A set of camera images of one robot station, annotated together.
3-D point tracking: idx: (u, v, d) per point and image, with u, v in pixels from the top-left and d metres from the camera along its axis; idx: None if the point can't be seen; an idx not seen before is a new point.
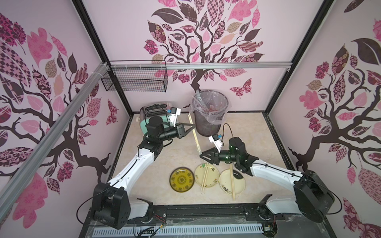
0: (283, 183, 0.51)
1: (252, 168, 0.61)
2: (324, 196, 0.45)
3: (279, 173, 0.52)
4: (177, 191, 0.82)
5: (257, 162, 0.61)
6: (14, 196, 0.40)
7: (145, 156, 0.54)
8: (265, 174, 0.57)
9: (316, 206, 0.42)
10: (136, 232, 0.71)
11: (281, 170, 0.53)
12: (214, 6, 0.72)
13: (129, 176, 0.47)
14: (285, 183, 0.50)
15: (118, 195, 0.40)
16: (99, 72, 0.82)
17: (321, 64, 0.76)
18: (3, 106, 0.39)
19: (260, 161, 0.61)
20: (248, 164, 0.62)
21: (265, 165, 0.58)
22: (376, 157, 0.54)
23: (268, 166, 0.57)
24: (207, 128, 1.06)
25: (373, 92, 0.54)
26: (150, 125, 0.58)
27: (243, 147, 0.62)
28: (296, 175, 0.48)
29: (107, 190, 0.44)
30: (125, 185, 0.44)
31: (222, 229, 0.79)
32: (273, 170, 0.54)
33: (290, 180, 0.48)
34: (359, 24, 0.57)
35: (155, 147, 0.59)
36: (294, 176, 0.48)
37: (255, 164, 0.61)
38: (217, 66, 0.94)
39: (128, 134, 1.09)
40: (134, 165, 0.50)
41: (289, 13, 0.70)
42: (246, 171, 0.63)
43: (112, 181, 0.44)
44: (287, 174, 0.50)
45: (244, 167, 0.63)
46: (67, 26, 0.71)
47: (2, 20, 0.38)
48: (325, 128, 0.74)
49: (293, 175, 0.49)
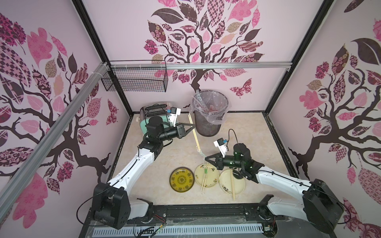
0: (290, 192, 0.50)
1: (258, 175, 0.60)
2: (335, 207, 0.44)
3: (285, 181, 0.51)
4: (177, 191, 0.82)
5: (264, 169, 0.60)
6: (14, 197, 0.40)
7: (145, 156, 0.54)
8: (271, 181, 0.56)
9: (326, 217, 0.41)
10: (136, 232, 0.71)
11: (288, 177, 0.52)
12: (214, 6, 0.72)
13: (129, 176, 0.47)
14: (291, 192, 0.49)
15: (118, 195, 0.40)
16: (99, 72, 0.82)
17: (321, 64, 0.76)
18: (3, 106, 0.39)
19: (267, 168, 0.60)
20: (253, 171, 0.61)
21: (271, 172, 0.57)
22: (376, 157, 0.54)
23: (274, 173, 0.56)
24: (207, 128, 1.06)
25: (373, 92, 0.54)
26: (150, 125, 0.58)
27: (248, 153, 0.61)
28: (305, 185, 0.47)
29: (107, 190, 0.44)
30: (125, 185, 0.44)
31: (222, 229, 0.79)
32: (281, 179, 0.53)
33: (298, 190, 0.47)
34: (359, 24, 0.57)
35: (155, 147, 0.59)
36: (303, 186, 0.47)
37: (260, 170, 0.60)
38: (217, 66, 0.94)
39: (128, 134, 1.09)
40: (134, 165, 0.50)
41: (289, 13, 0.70)
42: (251, 178, 0.62)
43: (112, 181, 0.44)
44: (295, 183, 0.49)
45: (250, 174, 0.62)
46: (67, 26, 0.71)
47: (2, 20, 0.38)
48: (325, 128, 0.74)
49: (301, 184, 0.48)
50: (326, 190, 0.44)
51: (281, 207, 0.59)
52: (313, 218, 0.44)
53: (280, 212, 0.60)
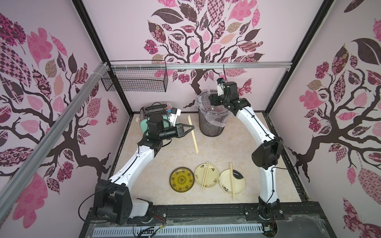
0: (254, 136, 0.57)
1: (239, 111, 0.64)
2: (274, 155, 0.58)
3: (257, 127, 0.58)
4: (177, 191, 0.82)
5: (248, 110, 0.62)
6: (15, 196, 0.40)
7: (145, 153, 0.54)
8: (246, 121, 0.63)
9: (266, 160, 0.56)
10: (136, 232, 0.71)
11: (260, 125, 0.58)
12: (214, 6, 0.72)
13: (130, 172, 0.47)
14: (256, 136, 0.59)
15: (120, 191, 0.41)
16: (99, 72, 0.82)
17: (321, 64, 0.76)
18: (3, 106, 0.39)
19: (251, 110, 0.62)
20: (238, 105, 0.64)
21: (252, 115, 0.61)
22: (376, 157, 0.54)
23: (254, 117, 0.60)
24: (208, 128, 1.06)
25: (373, 92, 0.54)
26: (151, 121, 0.59)
27: (235, 87, 0.66)
28: (270, 137, 0.56)
29: (108, 187, 0.45)
30: (127, 182, 0.44)
31: (222, 229, 0.79)
32: (255, 124, 0.59)
33: (262, 137, 0.56)
34: (358, 25, 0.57)
35: (155, 144, 0.59)
36: (267, 137, 0.56)
37: (244, 109, 0.62)
38: (217, 66, 0.94)
39: (128, 134, 1.09)
40: (134, 162, 0.50)
41: (290, 13, 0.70)
42: (233, 111, 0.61)
43: (113, 177, 0.45)
44: (263, 132, 0.57)
45: (233, 105, 0.65)
46: (67, 26, 0.71)
47: (2, 20, 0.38)
48: (325, 128, 0.74)
49: (267, 135, 0.56)
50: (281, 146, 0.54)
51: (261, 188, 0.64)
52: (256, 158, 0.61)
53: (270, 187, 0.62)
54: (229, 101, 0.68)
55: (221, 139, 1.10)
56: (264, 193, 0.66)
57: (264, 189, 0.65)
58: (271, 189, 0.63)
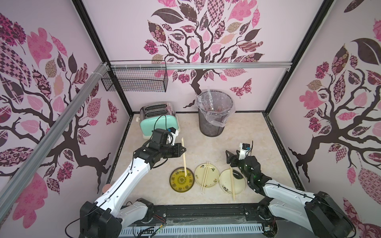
0: (295, 204, 0.50)
1: (264, 187, 0.62)
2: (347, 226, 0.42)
3: (289, 193, 0.53)
4: (177, 191, 0.82)
5: (270, 182, 0.62)
6: (14, 197, 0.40)
7: (138, 169, 0.49)
8: (278, 195, 0.57)
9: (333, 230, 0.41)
10: (136, 232, 0.71)
11: (292, 190, 0.53)
12: (214, 6, 0.72)
13: (118, 194, 0.43)
14: (298, 205, 0.49)
15: (104, 218, 0.38)
16: (99, 72, 0.82)
17: (321, 64, 0.76)
18: (3, 106, 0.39)
19: (274, 181, 0.62)
20: (260, 184, 0.63)
21: (278, 185, 0.58)
22: (376, 157, 0.54)
23: (280, 186, 0.57)
24: (208, 128, 0.98)
25: (373, 92, 0.54)
26: (157, 131, 0.59)
27: (258, 168, 0.62)
28: (309, 197, 0.48)
29: (93, 211, 0.43)
30: (112, 207, 0.40)
31: (222, 229, 0.79)
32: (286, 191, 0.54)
33: (301, 201, 0.48)
34: (358, 25, 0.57)
35: (151, 155, 0.53)
36: (306, 198, 0.48)
37: (268, 183, 0.62)
38: (217, 66, 0.94)
39: (128, 134, 1.09)
40: (123, 182, 0.46)
41: (290, 13, 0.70)
42: (260, 191, 0.64)
43: (99, 201, 0.41)
44: (299, 195, 0.50)
45: (258, 188, 0.64)
46: (67, 25, 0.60)
47: (2, 20, 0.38)
48: (325, 128, 0.74)
49: (305, 196, 0.49)
50: (332, 206, 0.44)
51: (281, 209, 0.59)
52: (318, 231, 0.44)
53: (285, 217, 0.58)
54: (253, 183, 0.66)
55: (221, 139, 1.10)
56: (280, 211, 0.60)
57: (285, 214, 0.58)
58: (285, 217, 0.58)
